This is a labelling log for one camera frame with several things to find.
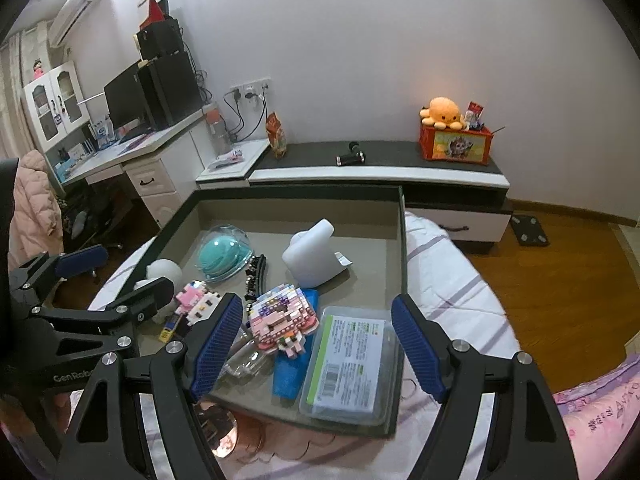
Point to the small pink doll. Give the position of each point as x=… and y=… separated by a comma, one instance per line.
x=38, y=70

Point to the pink printed quilt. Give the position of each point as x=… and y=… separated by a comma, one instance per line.
x=600, y=410

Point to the beige curtain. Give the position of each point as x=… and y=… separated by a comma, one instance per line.
x=12, y=100

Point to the black computer tower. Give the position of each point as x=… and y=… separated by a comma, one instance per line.
x=170, y=85

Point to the white wall socket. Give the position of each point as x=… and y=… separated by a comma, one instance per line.
x=250, y=88

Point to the flat packet on cabinet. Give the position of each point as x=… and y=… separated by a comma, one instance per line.
x=227, y=158

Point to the black storage box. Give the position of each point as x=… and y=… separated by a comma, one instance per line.
x=157, y=37

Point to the white plastic bottle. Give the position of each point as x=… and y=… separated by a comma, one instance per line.
x=310, y=260

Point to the red pennant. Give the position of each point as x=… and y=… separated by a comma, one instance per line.
x=152, y=7

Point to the clear plastic box green label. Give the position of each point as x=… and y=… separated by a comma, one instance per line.
x=350, y=360

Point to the black massage gun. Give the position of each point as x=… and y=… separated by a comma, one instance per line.
x=350, y=157

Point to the white desk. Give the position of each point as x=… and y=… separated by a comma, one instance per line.
x=165, y=170

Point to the clear plastic bottle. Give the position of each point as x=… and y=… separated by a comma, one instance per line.
x=245, y=360

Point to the grey drawer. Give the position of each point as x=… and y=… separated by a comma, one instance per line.
x=365, y=270

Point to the white astronaut toy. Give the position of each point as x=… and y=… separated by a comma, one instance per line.
x=167, y=270

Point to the pink paper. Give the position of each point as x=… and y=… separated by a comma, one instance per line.
x=135, y=141

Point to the black floor scale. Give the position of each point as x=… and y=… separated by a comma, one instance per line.
x=529, y=230

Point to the blue rectangular box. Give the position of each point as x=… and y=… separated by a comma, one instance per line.
x=290, y=380

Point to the round pink mirror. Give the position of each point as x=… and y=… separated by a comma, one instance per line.
x=222, y=430

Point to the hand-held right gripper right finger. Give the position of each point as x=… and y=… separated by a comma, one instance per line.
x=417, y=345

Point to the small packets in red box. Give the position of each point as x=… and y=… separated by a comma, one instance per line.
x=475, y=115

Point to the black monitor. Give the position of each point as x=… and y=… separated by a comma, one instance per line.
x=125, y=95

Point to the black office chair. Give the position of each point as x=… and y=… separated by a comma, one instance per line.
x=90, y=215

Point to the white glass-door cabinet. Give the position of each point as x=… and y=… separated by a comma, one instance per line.
x=50, y=105

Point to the red printed storage box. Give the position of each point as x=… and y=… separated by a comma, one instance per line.
x=455, y=146

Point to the blue yellow battery pack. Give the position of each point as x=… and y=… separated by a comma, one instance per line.
x=170, y=330

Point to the small pink block figure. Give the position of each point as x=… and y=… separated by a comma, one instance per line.
x=192, y=300

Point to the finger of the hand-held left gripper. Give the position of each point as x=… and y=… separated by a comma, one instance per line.
x=82, y=260
x=150, y=295

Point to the teal case with clear dome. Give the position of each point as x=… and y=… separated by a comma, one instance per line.
x=220, y=255

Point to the orange snack bag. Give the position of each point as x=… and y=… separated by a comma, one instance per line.
x=276, y=137

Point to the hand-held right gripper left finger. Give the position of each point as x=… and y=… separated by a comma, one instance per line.
x=215, y=345

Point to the blue white boxes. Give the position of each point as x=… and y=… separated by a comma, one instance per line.
x=102, y=132

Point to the orange octopus plush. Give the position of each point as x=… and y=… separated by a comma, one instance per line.
x=442, y=111

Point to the white air conditioner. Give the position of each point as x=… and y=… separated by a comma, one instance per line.
x=75, y=10

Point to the black white TV cabinet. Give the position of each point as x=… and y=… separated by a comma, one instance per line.
x=380, y=170

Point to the water bottle orange lid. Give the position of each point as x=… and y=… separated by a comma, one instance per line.
x=218, y=132

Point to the pink jacket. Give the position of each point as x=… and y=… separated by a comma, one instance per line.
x=35, y=200

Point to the black hair clip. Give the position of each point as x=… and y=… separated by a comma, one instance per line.
x=256, y=275

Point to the large pink block figure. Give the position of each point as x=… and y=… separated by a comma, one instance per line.
x=280, y=320

